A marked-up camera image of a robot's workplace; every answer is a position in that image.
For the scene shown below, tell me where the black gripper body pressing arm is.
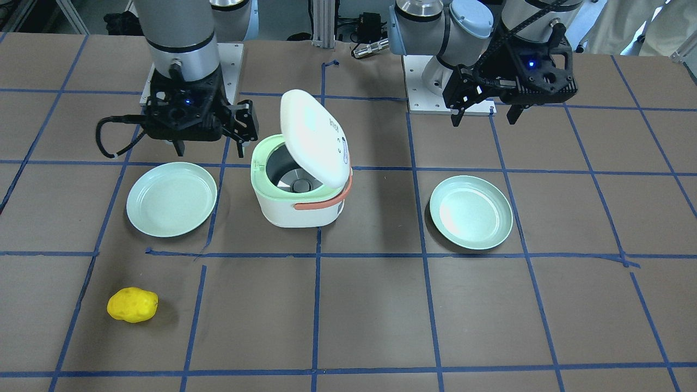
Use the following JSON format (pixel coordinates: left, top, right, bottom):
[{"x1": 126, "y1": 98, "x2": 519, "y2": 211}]
[{"x1": 141, "y1": 65, "x2": 259, "y2": 146}]

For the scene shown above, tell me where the black gripper body idle arm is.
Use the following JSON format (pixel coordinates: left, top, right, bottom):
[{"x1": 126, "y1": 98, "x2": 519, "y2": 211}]
[{"x1": 442, "y1": 23, "x2": 578, "y2": 114}]

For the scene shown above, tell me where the white rice cooker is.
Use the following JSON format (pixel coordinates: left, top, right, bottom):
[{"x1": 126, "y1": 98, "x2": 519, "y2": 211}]
[{"x1": 250, "y1": 89, "x2": 353, "y2": 228}]

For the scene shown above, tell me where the idle robot arm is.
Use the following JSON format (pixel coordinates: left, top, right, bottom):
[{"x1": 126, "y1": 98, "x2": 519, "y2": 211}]
[{"x1": 388, "y1": 1, "x2": 583, "y2": 126}]

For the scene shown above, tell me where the green plate near potato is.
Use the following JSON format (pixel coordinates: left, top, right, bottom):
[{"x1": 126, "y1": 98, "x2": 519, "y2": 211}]
[{"x1": 125, "y1": 162, "x2": 218, "y2": 238}]

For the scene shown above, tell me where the green plate far side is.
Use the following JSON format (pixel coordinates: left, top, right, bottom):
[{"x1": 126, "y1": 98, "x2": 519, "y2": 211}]
[{"x1": 429, "y1": 175, "x2": 513, "y2": 250}]

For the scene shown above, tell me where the yellow toy potato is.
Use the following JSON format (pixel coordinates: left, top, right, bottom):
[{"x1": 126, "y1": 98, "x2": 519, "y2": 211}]
[{"x1": 107, "y1": 287, "x2": 159, "y2": 323}]

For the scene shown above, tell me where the aluminium frame post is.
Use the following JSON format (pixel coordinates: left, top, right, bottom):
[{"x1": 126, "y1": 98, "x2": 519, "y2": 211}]
[{"x1": 310, "y1": 0, "x2": 338, "y2": 50}]

